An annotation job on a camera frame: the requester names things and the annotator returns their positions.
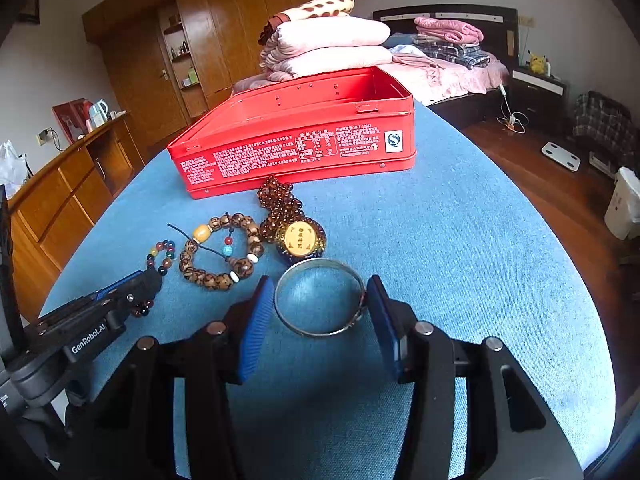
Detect blue table cloth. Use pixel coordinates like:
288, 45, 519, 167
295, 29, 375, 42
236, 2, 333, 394
39, 102, 626, 480

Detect folded pink garment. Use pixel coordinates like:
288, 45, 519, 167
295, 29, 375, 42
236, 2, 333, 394
414, 16, 485, 45

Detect wooden sideboard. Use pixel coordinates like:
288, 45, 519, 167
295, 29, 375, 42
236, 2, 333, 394
7, 112, 146, 321

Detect pale pink folded quilt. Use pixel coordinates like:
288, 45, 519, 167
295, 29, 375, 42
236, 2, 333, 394
260, 17, 392, 68
265, 45, 393, 82

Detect silver bangle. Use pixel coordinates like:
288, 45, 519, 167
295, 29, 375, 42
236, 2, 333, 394
274, 260, 368, 338

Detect red tin box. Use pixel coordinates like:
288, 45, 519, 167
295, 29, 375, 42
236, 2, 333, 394
166, 66, 417, 200

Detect amber bead necklace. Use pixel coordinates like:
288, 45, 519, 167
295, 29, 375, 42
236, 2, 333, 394
257, 175, 328, 264

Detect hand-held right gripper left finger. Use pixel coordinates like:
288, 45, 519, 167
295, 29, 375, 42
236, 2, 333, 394
59, 276, 275, 480

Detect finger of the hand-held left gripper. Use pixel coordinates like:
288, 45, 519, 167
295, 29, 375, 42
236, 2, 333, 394
92, 270, 151, 302
107, 274, 164, 318

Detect multicolour bead bracelet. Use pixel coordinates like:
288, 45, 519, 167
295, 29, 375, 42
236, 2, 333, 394
132, 240, 177, 318

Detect dark nightstand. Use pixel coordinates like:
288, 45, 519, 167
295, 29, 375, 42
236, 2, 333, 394
507, 65, 571, 133

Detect cream spotted blanket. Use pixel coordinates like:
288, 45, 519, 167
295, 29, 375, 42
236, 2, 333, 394
257, 0, 356, 46

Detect bed with pink bedspread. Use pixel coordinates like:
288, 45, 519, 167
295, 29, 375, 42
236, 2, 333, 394
232, 35, 511, 106

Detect white power strip with cable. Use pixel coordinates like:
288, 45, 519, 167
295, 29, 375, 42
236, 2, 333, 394
496, 85, 531, 133

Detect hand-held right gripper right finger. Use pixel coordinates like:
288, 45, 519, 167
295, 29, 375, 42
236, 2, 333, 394
366, 275, 586, 480

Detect wooden door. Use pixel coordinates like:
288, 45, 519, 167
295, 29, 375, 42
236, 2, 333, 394
102, 7, 188, 153

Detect plaid-covered chair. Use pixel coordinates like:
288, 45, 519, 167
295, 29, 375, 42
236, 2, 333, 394
572, 91, 632, 151

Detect white plastic bag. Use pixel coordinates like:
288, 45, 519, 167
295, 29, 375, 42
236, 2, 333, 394
0, 140, 28, 186

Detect wooden wardrobe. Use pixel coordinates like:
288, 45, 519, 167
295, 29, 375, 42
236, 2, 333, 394
82, 0, 333, 116

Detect folded plaid clothes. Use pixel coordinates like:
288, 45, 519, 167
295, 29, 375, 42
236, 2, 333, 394
417, 42, 493, 68

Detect dark wooden headboard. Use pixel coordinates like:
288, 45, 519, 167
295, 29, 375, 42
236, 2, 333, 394
372, 5, 520, 68

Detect red picture frame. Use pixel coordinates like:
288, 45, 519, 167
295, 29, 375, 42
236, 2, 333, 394
51, 98, 93, 142

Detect white waste bin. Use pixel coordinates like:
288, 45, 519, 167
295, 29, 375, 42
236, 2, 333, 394
604, 166, 640, 241

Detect brown wooden bead bracelet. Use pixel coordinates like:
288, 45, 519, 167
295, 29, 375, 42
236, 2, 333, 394
167, 212, 262, 291

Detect white bathroom scale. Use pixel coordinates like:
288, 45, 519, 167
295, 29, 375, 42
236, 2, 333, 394
541, 141, 583, 172

